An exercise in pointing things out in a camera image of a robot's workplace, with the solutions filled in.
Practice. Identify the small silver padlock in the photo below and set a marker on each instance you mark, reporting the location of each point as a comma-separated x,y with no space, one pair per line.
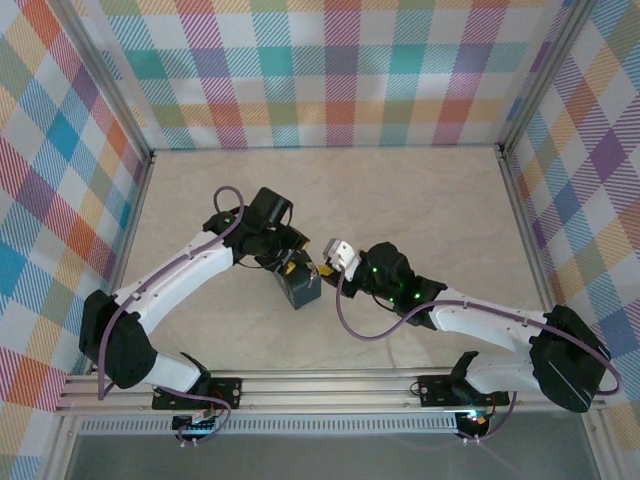
312,272

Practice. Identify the starry night tin box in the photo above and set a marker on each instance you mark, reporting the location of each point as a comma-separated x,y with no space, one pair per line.
302,295

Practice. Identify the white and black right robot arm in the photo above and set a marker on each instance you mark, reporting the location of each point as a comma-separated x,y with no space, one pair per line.
480,320

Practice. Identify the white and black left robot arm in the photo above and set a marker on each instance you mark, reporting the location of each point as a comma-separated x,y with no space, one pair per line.
190,265

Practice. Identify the right controller circuit board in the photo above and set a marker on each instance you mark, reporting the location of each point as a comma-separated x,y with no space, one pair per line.
477,420

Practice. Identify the controller circuit board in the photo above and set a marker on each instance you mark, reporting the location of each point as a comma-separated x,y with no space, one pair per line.
192,425
477,420

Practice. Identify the left controller circuit board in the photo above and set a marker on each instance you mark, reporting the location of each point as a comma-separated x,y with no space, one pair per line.
192,425

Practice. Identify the thin aluminium rear frame bar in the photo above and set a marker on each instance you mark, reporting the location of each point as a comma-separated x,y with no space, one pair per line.
325,148

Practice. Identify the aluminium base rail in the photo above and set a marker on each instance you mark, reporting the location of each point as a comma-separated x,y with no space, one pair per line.
325,390

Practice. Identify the aluminium floor frame bar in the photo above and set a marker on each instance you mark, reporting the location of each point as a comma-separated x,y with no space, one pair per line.
134,215

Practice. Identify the aluminium frame post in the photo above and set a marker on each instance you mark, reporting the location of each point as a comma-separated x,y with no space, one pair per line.
100,75
545,75

